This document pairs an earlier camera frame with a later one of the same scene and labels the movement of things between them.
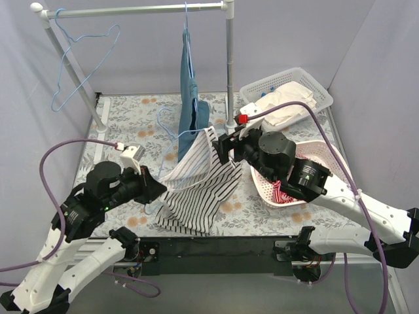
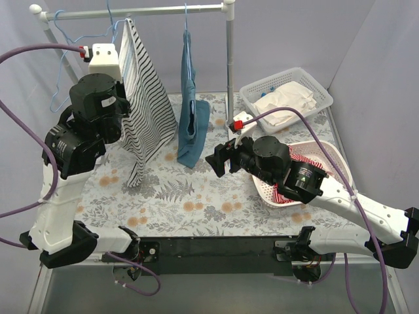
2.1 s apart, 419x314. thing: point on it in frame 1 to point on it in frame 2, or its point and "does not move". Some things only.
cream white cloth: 285,92 does not move
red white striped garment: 278,196 does not move
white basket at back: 321,95 does not move
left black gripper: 146,184 to 122,106
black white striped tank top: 196,186 to 152,123
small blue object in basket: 272,89 does not move
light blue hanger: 171,135 to 114,33
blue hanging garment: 194,114 does not move
